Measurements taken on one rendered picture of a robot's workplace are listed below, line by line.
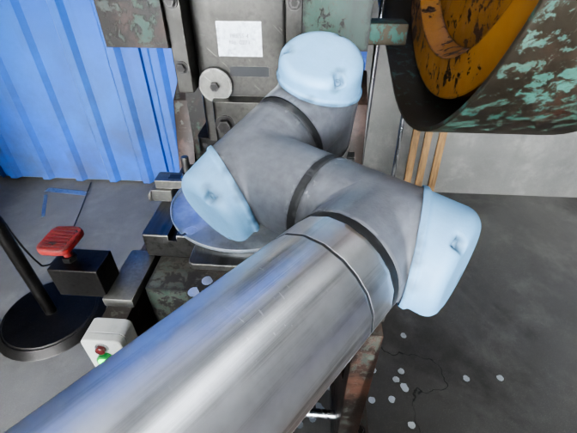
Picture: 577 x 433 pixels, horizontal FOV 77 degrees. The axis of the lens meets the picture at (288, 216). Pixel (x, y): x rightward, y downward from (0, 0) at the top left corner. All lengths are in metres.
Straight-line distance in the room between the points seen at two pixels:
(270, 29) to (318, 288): 0.51
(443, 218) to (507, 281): 1.66
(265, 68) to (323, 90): 0.34
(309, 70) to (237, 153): 0.09
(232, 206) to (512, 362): 1.41
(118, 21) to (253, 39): 0.20
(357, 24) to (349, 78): 0.27
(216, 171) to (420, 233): 0.15
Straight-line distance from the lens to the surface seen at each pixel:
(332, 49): 0.34
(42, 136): 2.54
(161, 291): 0.77
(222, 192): 0.27
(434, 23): 0.85
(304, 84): 0.31
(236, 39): 0.64
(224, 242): 0.62
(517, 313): 1.76
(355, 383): 0.85
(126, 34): 0.64
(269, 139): 0.29
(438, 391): 1.42
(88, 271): 0.77
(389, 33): 0.82
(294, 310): 0.16
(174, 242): 0.79
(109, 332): 0.76
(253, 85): 0.65
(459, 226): 0.22
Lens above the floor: 1.19
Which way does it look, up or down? 37 degrees down
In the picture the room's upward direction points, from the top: straight up
